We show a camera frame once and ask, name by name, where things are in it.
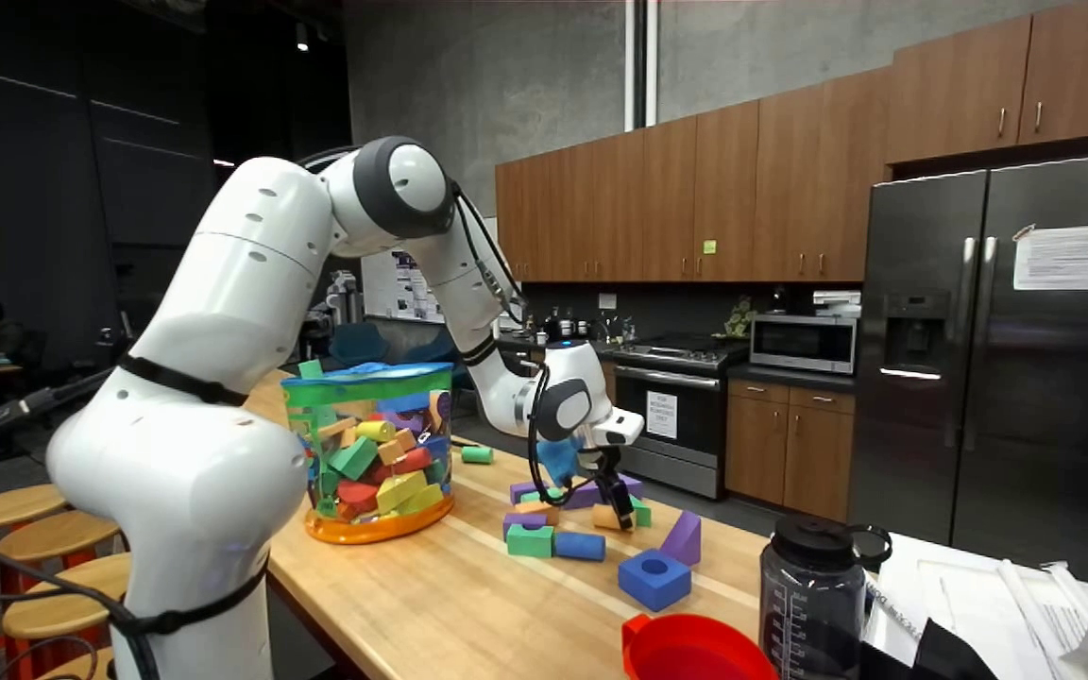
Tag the black steel refrigerator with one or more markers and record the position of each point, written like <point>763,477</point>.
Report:
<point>1001,402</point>

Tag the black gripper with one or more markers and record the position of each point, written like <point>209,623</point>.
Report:
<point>607,463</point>

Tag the purple wedge block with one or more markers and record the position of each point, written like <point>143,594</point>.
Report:
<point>683,539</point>

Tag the wooden stool with red legs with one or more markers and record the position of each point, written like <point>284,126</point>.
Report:
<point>53,539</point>
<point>75,667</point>
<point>65,592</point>
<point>0,513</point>

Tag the clear bag of foam blocks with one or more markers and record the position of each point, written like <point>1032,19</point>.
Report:
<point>376,456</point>

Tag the white paper on refrigerator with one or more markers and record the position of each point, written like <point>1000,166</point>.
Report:
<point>1074,253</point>

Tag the green sticky note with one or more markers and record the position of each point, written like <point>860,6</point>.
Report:
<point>706,247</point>

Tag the white vertical pipe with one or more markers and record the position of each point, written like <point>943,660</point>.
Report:
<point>643,62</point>

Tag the steel oven range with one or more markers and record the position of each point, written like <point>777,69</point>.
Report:
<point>682,460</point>

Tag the green arch block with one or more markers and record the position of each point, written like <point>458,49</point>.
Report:
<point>529,542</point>

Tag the green potted plant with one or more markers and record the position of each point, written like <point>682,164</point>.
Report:
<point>735,317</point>

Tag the brown upper cabinets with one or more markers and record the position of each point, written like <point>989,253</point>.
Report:
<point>696,202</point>

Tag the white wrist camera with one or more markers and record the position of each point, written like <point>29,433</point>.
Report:
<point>620,433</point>

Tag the purple long triangle block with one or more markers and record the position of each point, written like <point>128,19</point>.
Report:
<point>584,494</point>

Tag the white item atop microwave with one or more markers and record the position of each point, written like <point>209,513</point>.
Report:
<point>837,301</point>

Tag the purple short rectangular block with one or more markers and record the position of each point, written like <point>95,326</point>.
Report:
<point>524,494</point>

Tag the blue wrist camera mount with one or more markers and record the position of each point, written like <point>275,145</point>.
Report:
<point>558,460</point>

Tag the white label on oven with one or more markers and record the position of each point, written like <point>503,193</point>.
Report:
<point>662,413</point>

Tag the yellow cylinder block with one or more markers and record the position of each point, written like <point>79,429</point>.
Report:
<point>600,518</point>

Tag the blue square block with hole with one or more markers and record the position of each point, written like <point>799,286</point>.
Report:
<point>643,586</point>

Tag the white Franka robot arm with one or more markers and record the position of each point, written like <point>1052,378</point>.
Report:
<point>226,326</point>

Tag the blue cylinder block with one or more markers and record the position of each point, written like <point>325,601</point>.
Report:
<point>578,544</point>

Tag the silver microwave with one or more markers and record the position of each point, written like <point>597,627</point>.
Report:
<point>807,343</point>

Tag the green triangle block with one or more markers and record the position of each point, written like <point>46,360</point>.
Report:
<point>639,513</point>

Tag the small green block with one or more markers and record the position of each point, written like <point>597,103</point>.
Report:
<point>477,456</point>

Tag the white paper stack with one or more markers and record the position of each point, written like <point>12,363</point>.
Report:
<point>1008,592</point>

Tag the red plastic bowl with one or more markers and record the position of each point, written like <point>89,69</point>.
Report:
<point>696,649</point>

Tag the dark water bottle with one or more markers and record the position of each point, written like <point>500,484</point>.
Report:
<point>813,607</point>

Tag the purple long rectangular block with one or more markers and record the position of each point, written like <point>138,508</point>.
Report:
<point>526,518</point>

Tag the brown lower cabinet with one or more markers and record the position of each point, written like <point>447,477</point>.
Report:
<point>790,448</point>

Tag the yellow rectangular block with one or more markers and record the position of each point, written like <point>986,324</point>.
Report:
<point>540,513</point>

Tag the teal chair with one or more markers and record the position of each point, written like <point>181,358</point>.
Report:
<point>380,343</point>

